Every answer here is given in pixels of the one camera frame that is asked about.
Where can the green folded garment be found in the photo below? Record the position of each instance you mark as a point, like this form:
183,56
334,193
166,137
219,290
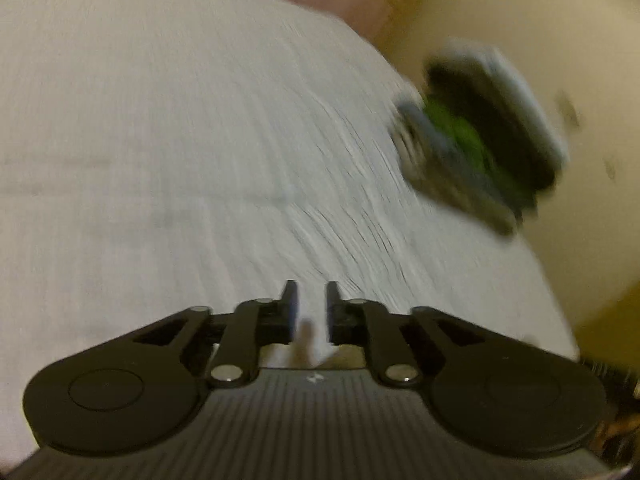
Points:
463,135

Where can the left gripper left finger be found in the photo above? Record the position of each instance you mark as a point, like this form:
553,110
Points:
253,325

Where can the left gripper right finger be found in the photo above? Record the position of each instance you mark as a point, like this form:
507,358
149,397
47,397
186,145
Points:
367,324

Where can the grey olive folded garments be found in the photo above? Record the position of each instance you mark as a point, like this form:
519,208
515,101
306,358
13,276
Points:
433,165

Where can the dark folded garments stack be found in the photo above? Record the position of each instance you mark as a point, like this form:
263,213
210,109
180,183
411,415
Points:
523,169

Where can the white folded garment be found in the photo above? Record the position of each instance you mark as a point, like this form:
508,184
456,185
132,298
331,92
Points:
495,78

